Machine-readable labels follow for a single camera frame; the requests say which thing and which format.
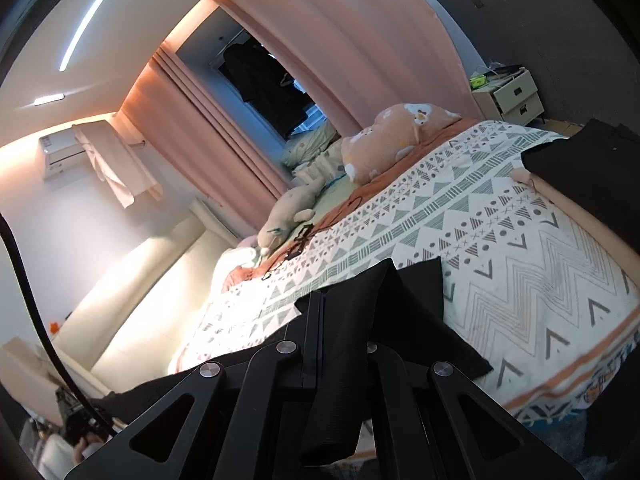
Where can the cream padded headboard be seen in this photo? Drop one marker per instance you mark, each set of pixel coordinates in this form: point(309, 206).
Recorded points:
point(150, 290)

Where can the bed with patterned duvet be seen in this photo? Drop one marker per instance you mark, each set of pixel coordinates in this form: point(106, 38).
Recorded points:
point(475, 240)

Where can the hanging white garment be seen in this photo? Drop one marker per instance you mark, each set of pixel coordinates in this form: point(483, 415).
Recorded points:
point(117, 165)

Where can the white pillow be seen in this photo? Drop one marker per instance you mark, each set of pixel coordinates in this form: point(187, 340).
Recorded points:
point(237, 267)

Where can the white nightstand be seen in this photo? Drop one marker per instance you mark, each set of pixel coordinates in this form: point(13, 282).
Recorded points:
point(510, 92)

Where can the cartoon print bed sheet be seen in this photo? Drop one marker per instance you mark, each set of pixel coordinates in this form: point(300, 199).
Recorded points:
point(590, 380)

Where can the white air conditioner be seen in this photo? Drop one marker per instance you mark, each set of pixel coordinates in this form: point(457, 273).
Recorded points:
point(75, 152)

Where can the grey plush toy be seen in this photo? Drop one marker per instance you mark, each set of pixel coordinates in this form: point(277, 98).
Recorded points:
point(287, 210)

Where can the hanging black coat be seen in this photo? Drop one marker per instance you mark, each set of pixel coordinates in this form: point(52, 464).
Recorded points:
point(270, 85)

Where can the ceiling light strip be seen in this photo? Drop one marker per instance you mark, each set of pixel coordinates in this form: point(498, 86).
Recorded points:
point(92, 15)

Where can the pink curtain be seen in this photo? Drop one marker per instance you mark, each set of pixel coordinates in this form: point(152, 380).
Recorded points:
point(200, 125)
point(350, 35)

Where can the folded black clothes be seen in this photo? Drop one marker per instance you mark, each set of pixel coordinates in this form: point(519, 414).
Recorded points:
point(585, 160)

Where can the pale green quilt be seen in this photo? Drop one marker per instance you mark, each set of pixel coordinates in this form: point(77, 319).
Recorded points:
point(310, 142)

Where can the orange plush pillow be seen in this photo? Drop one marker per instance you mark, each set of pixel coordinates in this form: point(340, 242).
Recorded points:
point(385, 145)

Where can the black long-sleeved shirt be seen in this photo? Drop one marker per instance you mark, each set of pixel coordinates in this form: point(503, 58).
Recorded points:
point(350, 320)

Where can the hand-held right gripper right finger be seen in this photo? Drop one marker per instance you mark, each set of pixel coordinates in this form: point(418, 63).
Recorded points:
point(387, 362)

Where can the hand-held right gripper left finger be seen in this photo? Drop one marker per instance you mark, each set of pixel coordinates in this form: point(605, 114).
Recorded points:
point(312, 335)

